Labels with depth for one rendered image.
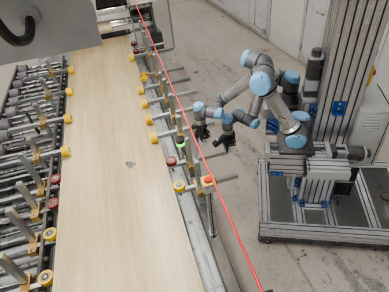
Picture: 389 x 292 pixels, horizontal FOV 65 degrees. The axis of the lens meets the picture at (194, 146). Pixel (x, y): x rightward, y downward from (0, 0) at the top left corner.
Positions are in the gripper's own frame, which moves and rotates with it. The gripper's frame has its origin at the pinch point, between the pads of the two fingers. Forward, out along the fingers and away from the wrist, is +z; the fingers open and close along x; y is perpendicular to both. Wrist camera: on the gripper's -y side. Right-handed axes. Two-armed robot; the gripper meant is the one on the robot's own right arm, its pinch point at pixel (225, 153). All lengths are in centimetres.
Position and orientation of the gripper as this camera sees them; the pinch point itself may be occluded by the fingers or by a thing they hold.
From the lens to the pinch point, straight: 232.7
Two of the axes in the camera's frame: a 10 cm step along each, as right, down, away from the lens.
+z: 0.9, 7.4, 6.7
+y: 9.6, -2.5, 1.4
